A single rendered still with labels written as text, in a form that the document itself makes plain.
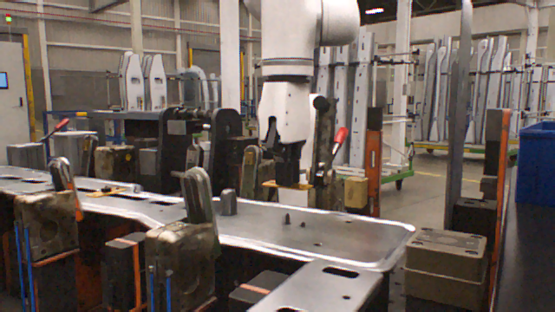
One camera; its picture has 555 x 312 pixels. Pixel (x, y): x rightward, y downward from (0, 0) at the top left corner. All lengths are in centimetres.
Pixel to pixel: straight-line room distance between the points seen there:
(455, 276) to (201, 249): 32
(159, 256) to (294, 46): 36
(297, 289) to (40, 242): 51
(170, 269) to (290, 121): 28
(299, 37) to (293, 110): 11
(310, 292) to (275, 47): 37
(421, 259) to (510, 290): 9
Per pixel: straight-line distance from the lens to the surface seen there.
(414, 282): 50
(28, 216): 85
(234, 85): 498
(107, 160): 121
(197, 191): 60
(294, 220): 75
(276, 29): 67
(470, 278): 49
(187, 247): 58
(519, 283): 51
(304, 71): 67
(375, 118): 80
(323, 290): 51
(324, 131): 84
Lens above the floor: 122
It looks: 9 degrees down
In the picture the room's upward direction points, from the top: straight up
